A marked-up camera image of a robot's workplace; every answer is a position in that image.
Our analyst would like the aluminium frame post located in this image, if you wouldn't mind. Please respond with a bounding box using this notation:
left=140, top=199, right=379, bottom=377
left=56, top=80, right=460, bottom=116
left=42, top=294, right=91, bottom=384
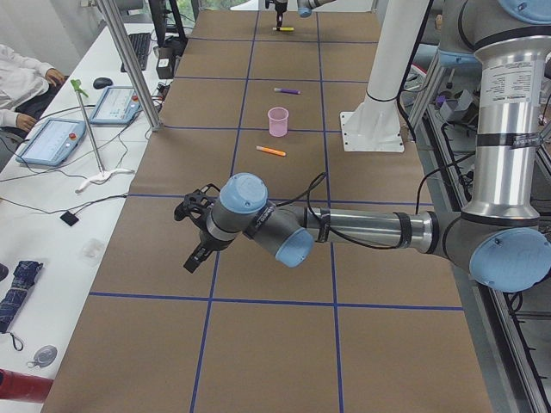
left=97, top=0, right=161, bottom=132

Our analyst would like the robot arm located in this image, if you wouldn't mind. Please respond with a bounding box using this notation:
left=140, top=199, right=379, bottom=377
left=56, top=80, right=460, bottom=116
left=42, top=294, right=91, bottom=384
left=172, top=10, right=449, bottom=300
left=264, top=0, right=334, bottom=31

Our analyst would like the folded blue umbrella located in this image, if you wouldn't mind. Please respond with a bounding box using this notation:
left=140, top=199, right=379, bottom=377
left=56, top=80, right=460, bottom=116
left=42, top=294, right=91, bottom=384
left=1, top=261, right=43, bottom=351

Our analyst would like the white stand with rod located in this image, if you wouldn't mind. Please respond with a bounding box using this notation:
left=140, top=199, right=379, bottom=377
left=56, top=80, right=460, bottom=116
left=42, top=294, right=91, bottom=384
left=70, top=79, right=135, bottom=194

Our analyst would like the orange highlighter pen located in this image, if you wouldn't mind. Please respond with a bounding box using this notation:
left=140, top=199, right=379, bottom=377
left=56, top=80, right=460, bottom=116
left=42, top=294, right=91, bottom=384
left=256, top=145, right=287, bottom=157

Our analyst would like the blue teach pendant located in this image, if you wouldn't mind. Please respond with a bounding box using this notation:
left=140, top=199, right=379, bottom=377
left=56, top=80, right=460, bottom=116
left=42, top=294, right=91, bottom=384
left=90, top=86, right=141, bottom=126
left=15, top=118, right=85, bottom=166

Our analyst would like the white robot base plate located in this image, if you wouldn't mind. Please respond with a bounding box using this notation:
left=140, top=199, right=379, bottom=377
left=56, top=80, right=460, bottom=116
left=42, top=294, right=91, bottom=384
left=340, top=0, right=431, bottom=152

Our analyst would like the black computer mouse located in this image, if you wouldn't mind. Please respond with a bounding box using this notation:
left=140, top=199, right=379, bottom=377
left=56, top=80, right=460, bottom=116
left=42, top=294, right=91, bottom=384
left=92, top=77, right=113, bottom=89

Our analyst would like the near blue teach pendant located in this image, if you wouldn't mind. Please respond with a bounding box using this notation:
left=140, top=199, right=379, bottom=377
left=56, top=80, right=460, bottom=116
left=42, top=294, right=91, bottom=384
left=15, top=118, right=85, bottom=166

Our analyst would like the brown paper table mat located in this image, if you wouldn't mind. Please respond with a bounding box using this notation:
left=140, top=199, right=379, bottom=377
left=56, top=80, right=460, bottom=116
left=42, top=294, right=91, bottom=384
left=40, top=9, right=494, bottom=413

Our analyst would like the black keyboard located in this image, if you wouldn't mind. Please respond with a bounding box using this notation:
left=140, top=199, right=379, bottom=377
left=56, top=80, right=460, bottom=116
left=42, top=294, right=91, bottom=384
left=128, top=33, right=151, bottom=71

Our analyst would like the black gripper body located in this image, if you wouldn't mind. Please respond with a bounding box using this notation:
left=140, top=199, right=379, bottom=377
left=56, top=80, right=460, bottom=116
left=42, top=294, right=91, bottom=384
left=264, top=0, right=288, bottom=12
left=174, top=183, right=220, bottom=228

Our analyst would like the seated person white shirt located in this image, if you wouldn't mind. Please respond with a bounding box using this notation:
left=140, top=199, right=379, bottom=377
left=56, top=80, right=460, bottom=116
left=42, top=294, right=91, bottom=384
left=1, top=45, right=67, bottom=138

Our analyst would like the purple highlighter pen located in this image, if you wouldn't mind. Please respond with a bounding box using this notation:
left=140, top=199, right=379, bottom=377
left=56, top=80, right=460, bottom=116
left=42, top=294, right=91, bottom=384
left=274, top=88, right=301, bottom=95

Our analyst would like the pink mesh pen holder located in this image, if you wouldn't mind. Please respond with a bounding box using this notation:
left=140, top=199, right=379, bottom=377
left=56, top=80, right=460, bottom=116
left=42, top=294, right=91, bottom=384
left=267, top=107, right=289, bottom=138

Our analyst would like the far blue teach pendant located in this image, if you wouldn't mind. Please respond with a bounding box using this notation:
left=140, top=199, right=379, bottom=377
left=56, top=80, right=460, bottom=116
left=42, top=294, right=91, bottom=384
left=90, top=86, right=141, bottom=126

